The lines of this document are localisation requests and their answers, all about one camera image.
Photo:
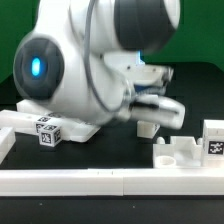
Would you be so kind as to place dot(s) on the white chair back long part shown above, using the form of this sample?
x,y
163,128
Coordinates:
x,y
22,122

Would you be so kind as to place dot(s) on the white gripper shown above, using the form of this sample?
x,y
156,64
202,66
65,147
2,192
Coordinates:
x,y
158,110

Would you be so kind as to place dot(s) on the white left rail block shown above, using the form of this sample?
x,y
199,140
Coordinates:
x,y
7,140

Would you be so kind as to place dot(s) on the white chair seat part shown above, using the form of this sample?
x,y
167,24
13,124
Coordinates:
x,y
181,152

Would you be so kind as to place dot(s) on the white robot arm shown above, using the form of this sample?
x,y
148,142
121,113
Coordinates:
x,y
78,60

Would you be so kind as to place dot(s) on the white flat chair panel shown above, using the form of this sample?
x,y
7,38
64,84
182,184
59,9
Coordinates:
x,y
76,130

